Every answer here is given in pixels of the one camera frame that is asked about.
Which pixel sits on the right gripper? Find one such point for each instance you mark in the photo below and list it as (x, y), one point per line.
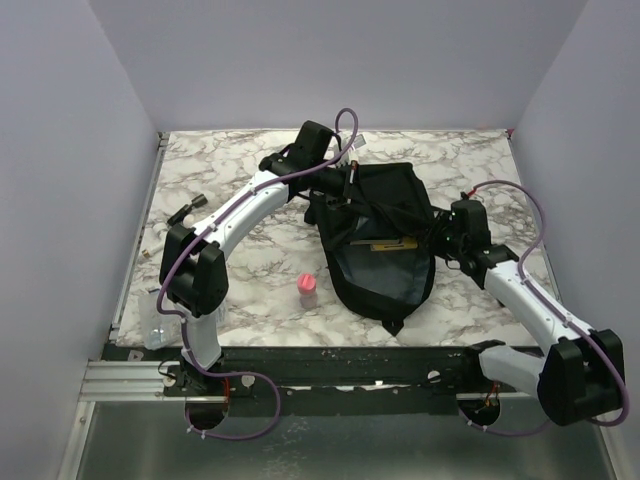
(443, 221)

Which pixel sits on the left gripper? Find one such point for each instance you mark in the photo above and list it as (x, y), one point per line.
(341, 199)

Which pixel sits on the black backpack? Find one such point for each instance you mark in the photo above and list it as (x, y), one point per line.
(374, 223)

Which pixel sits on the yellow picture book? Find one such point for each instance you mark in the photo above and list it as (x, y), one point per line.
(380, 245)

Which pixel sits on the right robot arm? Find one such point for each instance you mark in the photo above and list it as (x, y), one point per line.
(579, 374)

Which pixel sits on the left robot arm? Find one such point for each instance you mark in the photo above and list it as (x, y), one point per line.
(193, 274)

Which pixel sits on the pink lidded bottle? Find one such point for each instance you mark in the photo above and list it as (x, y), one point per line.
(306, 286)

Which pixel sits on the black cylinder tool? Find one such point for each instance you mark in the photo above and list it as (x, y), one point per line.
(179, 216)

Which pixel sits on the white pipe fitting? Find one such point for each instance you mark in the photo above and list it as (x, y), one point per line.
(160, 231)

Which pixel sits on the clear plastic box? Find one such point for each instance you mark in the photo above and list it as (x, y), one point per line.
(160, 330)

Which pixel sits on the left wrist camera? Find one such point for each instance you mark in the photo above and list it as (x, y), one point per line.
(352, 153)

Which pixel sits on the black mounting rail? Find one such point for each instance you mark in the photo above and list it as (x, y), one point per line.
(328, 381)

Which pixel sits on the aluminium frame rail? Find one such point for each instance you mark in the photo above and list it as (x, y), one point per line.
(123, 381)

